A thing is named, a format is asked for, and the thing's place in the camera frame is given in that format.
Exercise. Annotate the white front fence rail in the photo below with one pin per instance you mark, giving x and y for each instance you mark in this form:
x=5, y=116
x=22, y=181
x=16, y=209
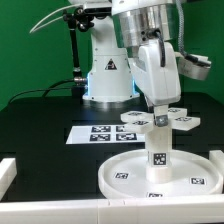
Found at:
x=155, y=210

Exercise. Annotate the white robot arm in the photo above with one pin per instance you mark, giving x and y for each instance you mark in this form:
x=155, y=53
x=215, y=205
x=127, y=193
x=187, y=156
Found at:
x=130, y=45

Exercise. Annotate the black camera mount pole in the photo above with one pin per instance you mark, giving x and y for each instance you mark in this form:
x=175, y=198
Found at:
x=77, y=20

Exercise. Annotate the white round table top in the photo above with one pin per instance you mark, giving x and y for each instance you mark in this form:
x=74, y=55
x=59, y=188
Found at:
x=126, y=175

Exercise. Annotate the white left fence block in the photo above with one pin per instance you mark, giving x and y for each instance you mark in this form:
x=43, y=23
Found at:
x=8, y=172

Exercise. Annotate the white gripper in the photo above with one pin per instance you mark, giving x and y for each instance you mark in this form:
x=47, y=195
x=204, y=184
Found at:
x=159, y=84

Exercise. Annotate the white marker sheet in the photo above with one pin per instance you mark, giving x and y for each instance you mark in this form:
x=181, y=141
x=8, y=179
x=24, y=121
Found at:
x=102, y=134

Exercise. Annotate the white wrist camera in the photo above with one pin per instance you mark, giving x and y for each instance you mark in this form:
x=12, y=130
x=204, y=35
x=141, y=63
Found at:
x=196, y=70

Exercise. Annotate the white cross-shaped table base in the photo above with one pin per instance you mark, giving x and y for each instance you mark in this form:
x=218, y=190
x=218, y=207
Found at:
x=143, y=122

